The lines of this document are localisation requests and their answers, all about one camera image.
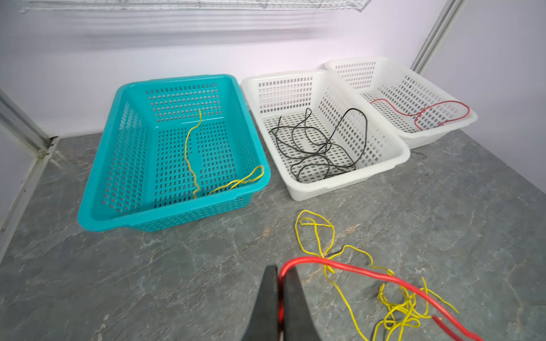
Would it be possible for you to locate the middle white plastic basket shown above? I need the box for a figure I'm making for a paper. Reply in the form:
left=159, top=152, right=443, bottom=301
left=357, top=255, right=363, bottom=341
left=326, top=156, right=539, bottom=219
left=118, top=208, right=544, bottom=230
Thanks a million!
left=241, top=70, right=410, bottom=201

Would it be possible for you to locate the teal plastic basket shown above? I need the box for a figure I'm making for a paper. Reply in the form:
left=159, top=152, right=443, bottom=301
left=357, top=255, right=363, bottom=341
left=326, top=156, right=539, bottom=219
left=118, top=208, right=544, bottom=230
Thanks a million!
left=78, top=75, right=271, bottom=232

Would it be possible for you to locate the white plastic basket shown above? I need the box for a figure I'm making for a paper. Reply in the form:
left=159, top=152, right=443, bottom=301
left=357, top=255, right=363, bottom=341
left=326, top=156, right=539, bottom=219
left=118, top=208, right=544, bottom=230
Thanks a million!
left=241, top=70, right=410, bottom=201
left=325, top=57, right=478, bottom=149

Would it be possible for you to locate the cable bundle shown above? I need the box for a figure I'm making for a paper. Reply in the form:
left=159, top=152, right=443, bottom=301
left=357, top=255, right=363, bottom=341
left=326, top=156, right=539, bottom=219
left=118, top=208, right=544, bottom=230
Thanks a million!
left=293, top=209, right=460, bottom=341

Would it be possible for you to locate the yellow cable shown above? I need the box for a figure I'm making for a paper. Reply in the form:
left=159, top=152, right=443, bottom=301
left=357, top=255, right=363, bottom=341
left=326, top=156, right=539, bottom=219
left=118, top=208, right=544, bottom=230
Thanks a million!
left=184, top=108, right=266, bottom=200

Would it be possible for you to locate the black cable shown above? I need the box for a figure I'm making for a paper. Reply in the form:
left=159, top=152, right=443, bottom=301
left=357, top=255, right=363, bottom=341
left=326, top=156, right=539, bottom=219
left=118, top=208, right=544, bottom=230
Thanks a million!
left=269, top=107, right=369, bottom=183

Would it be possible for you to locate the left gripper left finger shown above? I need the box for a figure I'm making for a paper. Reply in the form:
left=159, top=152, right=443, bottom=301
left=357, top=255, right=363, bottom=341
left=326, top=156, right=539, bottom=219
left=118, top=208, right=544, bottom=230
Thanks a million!
left=242, top=265, right=280, bottom=340

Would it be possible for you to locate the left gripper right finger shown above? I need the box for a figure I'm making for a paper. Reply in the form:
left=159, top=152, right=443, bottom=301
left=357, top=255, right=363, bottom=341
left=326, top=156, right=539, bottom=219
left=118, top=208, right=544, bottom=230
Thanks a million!
left=282, top=268, right=321, bottom=341

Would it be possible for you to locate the red cable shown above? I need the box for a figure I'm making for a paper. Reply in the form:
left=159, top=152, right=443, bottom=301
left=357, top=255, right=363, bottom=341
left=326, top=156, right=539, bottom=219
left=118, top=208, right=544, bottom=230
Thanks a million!
left=276, top=255, right=485, bottom=341
left=370, top=98, right=471, bottom=132

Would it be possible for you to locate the right white plastic basket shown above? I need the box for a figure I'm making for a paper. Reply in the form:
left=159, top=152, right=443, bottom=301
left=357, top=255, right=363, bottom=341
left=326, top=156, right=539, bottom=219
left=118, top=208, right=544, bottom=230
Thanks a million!
left=325, top=57, right=478, bottom=149

